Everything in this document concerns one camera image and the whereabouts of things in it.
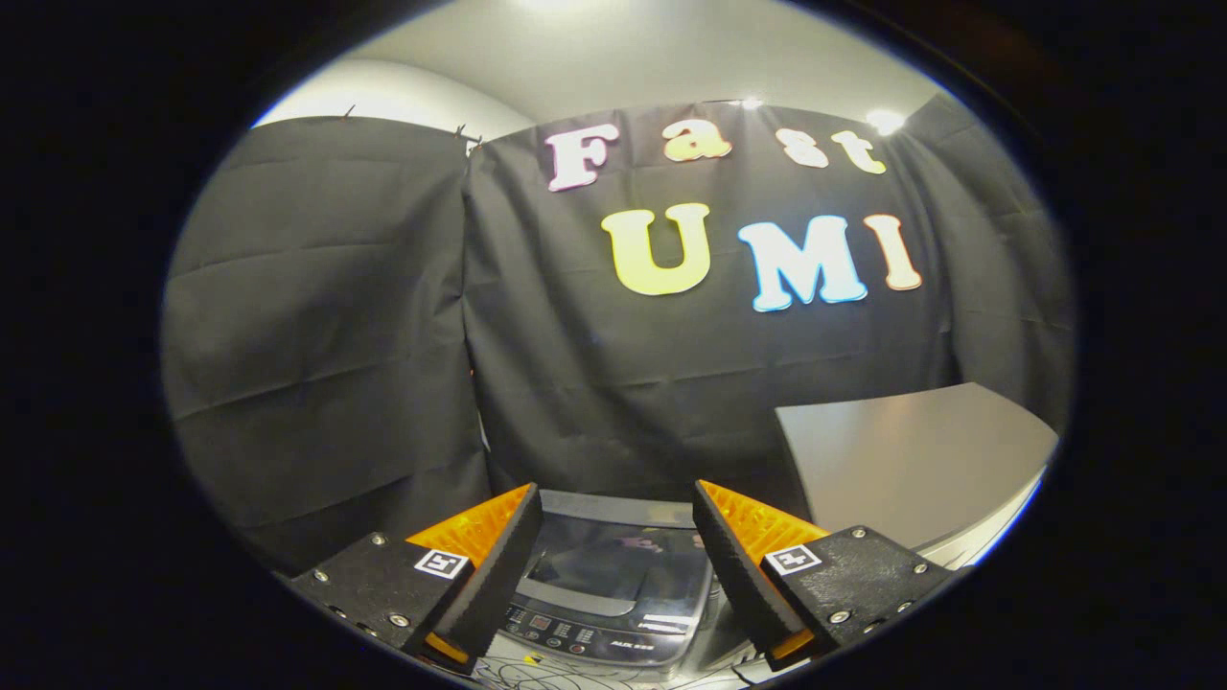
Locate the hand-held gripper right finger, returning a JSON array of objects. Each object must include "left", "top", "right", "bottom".
[{"left": 692, "top": 479, "right": 960, "bottom": 672}]

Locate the grey washing machine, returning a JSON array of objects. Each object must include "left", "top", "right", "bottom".
[{"left": 479, "top": 489, "right": 768, "bottom": 686}]

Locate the black backdrop cloth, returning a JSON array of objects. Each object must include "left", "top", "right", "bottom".
[{"left": 161, "top": 91, "right": 1075, "bottom": 576}]

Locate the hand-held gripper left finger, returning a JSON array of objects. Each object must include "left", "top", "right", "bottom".
[{"left": 290, "top": 482, "right": 544, "bottom": 677}]

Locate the bundle of thin cables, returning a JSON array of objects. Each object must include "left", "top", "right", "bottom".
[{"left": 470, "top": 656, "right": 672, "bottom": 690}]

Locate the beige cabinet with dark top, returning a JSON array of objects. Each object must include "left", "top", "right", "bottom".
[{"left": 775, "top": 381, "right": 1060, "bottom": 576}]

